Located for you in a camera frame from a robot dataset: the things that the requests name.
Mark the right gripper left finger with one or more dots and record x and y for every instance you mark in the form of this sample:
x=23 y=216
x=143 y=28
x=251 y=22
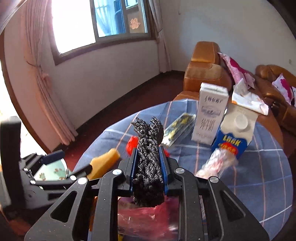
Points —
x=87 y=202

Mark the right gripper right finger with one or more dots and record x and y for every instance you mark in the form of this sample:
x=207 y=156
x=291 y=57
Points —
x=208 y=209

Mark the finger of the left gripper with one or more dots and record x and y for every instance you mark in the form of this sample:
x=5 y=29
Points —
x=83 y=172

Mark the yellow sponge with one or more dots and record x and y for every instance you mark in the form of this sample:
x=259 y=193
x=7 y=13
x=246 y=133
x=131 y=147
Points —
x=101 y=165

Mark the pink transparent plastic bag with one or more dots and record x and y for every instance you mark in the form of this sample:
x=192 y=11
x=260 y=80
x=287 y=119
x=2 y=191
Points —
x=149 y=223

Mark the red plastic bag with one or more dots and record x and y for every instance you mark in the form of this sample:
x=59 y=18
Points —
x=131 y=144

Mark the teal cartoon trash bin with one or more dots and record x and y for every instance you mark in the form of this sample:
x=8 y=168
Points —
x=57 y=170

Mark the white red printed bag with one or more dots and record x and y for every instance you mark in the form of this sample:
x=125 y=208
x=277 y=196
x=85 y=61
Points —
x=220 y=160

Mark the blue white gable carton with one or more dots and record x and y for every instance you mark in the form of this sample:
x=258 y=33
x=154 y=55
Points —
x=236 y=130

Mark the blue plaid tablecloth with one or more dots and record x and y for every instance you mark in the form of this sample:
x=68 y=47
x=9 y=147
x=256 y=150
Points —
x=262 y=178

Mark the white tall milk carton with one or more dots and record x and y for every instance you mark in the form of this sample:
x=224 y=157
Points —
x=212 y=102

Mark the white floral tissue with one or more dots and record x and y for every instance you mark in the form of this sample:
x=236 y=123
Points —
x=246 y=99

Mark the right pink curtain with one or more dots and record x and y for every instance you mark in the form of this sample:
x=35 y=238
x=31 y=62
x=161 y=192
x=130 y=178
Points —
x=163 y=52

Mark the pink curtain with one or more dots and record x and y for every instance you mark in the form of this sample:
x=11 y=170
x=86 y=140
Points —
x=33 y=28
x=163 y=52

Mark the brown leather armchair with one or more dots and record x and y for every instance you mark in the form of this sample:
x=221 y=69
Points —
x=204 y=66

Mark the brown leather sofa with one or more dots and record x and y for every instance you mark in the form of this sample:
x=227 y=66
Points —
x=283 y=112

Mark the pink floral pillow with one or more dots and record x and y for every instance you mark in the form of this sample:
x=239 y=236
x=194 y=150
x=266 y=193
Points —
x=238 y=72

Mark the pink white cushion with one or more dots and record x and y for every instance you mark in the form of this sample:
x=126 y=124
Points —
x=287 y=91

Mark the sliding glass window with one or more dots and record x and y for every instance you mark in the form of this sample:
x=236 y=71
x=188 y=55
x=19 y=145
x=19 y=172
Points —
x=78 y=27

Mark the left pink curtain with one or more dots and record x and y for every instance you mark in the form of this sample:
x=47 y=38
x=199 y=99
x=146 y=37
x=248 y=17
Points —
x=33 y=28

